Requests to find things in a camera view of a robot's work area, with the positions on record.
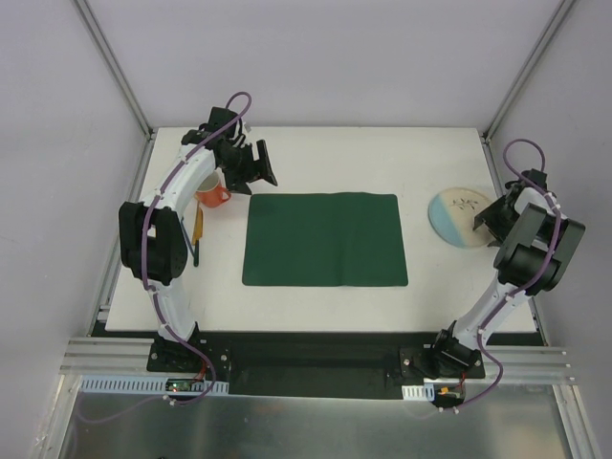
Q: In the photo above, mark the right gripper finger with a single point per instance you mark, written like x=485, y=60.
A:
x=490, y=217
x=497, y=240

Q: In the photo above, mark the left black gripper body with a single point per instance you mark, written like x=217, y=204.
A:
x=253, y=165

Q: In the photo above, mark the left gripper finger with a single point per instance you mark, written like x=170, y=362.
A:
x=262, y=166
x=237, y=186

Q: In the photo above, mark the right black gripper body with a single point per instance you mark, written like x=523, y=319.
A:
x=491, y=218

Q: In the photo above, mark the orange mug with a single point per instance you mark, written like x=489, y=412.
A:
x=211, y=193

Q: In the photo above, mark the cream and blue plate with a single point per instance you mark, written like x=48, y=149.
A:
x=451, y=213

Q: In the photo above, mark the gold knife black handle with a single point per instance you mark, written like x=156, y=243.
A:
x=201, y=237

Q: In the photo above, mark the dark green placemat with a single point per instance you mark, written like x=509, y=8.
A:
x=352, y=239

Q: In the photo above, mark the blue fork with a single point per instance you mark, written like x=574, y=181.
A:
x=193, y=247

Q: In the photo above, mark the gold spoon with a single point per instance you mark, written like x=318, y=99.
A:
x=198, y=226

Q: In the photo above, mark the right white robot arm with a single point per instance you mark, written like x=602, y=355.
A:
x=536, y=244

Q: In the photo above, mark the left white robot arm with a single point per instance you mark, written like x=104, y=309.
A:
x=152, y=242

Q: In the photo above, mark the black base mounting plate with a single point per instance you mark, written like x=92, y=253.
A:
x=365, y=365

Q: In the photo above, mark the right white cable duct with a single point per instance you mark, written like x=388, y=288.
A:
x=419, y=393

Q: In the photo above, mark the white cable duct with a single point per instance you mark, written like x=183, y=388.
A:
x=419, y=393
x=138, y=385

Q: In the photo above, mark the left aluminium frame post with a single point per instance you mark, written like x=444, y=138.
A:
x=94, y=29

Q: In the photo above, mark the aluminium frame post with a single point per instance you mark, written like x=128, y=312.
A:
x=94, y=29
x=542, y=45

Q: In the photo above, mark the right aluminium frame post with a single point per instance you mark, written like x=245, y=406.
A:
x=542, y=45

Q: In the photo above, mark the aluminium rail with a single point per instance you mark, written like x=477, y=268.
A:
x=106, y=356

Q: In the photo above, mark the left white cable duct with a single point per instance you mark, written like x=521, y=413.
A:
x=138, y=385

